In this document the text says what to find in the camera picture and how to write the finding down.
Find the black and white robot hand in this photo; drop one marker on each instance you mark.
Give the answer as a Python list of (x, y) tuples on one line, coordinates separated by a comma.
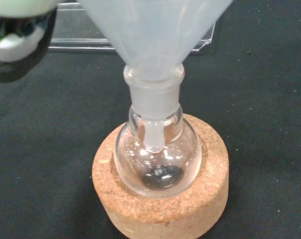
[(13, 49)]

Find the clear acrylic funnel stand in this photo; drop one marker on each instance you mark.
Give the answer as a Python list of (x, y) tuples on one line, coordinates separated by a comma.
[(90, 42)]

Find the clear glass round-bottom flask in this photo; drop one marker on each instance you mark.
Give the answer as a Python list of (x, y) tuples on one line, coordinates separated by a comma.
[(190, 154)]

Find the black bench cloth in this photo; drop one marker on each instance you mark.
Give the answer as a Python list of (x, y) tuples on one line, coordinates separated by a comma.
[(41, 137)]

